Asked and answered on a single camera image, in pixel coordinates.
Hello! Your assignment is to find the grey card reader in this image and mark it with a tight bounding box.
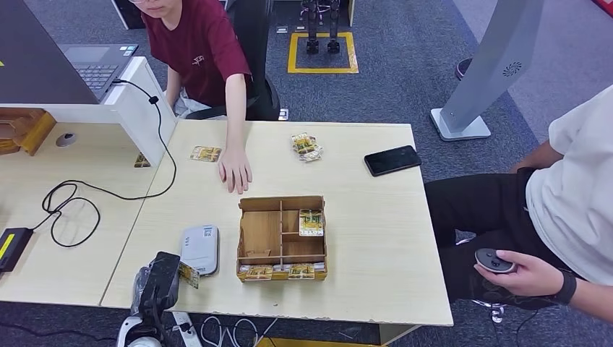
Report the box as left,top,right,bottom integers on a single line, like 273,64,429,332
179,224,220,278

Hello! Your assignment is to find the grey standing kiosk terminal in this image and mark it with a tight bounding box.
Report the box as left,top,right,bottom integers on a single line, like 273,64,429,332
429,0,546,142

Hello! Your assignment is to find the yellow board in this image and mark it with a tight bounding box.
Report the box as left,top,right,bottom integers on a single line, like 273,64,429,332
256,336,387,347

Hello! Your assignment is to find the person's left hand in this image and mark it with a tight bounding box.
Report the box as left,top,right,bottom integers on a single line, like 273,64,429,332
218,147,253,196
473,249,565,299

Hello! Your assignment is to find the handheld remote controller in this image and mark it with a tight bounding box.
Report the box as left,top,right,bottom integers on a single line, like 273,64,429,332
474,248,517,275

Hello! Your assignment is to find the black power adapter brick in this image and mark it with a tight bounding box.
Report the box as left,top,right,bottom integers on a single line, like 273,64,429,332
0,228,35,275

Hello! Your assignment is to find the dark laptop computer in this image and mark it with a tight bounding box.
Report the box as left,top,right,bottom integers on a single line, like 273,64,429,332
0,0,140,106

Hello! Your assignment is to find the person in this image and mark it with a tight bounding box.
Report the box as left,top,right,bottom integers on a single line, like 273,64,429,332
424,85,613,324
127,0,254,196

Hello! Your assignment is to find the black wrist watch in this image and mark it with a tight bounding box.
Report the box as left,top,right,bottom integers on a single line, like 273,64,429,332
555,269,578,307

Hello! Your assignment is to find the white cable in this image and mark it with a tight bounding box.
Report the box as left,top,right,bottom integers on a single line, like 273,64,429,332
198,314,279,347

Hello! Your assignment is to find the black power cable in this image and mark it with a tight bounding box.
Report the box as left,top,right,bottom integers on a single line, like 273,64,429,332
40,79,178,250

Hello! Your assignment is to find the black office chair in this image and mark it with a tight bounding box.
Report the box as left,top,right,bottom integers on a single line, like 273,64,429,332
185,0,282,121

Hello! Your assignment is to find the white desk partition shelf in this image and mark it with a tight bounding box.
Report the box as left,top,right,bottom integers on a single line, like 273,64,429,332
0,56,177,168

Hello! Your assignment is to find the chrome chair base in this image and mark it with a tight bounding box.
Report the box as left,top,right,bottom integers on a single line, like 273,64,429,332
471,299,506,324

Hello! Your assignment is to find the idle humanoid robot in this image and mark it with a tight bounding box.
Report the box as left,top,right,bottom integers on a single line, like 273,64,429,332
301,0,342,55

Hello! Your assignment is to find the black smartphone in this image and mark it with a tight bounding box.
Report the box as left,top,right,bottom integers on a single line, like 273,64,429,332
363,145,424,178

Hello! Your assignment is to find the white power strip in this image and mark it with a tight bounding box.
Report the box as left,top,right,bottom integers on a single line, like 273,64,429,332
171,311,203,347

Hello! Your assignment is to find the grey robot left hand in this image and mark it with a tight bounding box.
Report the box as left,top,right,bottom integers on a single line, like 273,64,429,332
130,251,182,318

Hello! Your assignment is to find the wooden compartment organizer box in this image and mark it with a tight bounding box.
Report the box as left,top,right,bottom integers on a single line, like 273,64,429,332
236,195,330,283

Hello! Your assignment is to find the dark shoe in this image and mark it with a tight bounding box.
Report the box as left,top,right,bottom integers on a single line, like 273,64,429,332
454,56,474,80

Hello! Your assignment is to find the wooden tray box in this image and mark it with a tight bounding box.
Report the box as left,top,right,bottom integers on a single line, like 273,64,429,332
0,108,57,157

